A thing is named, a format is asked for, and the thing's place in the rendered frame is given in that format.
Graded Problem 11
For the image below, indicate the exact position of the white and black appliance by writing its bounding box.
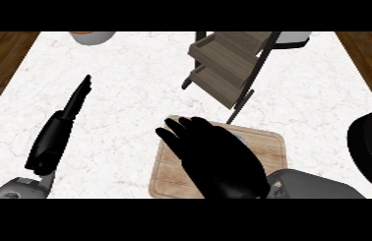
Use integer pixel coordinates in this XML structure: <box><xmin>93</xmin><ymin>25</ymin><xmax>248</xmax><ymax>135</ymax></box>
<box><xmin>267</xmin><ymin>30</ymin><xmax>313</xmax><ymax>50</ymax></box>

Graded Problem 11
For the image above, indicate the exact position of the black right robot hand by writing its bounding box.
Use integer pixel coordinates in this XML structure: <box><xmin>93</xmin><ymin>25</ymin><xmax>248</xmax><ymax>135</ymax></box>
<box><xmin>153</xmin><ymin>116</ymin><xmax>271</xmax><ymax>200</ymax></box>

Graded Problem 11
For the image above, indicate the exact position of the small pale blue object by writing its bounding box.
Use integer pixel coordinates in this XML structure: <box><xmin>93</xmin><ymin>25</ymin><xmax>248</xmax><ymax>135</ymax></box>
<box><xmin>233</xmin><ymin>134</ymin><xmax>248</xmax><ymax>147</ymax></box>

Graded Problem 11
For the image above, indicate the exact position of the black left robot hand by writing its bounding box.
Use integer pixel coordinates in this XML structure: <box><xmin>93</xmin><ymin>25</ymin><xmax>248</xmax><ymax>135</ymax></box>
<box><xmin>23</xmin><ymin>74</ymin><xmax>93</xmax><ymax>177</ymax></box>

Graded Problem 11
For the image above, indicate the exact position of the pale wooden cutting board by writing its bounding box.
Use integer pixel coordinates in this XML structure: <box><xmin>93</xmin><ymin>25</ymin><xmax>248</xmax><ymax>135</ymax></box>
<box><xmin>146</xmin><ymin>114</ymin><xmax>288</xmax><ymax>200</ymax></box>

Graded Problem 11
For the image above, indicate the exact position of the black rounded object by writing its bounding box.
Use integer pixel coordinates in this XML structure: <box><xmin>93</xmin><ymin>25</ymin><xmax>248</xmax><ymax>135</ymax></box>
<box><xmin>345</xmin><ymin>112</ymin><xmax>372</xmax><ymax>184</ymax></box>

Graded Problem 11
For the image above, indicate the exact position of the wooden tiered basket black frame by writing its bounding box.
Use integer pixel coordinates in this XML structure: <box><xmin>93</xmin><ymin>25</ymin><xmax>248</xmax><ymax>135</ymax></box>
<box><xmin>180</xmin><ymin>30</ymin><xmax>283</xmax><ymax>125</ymax></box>

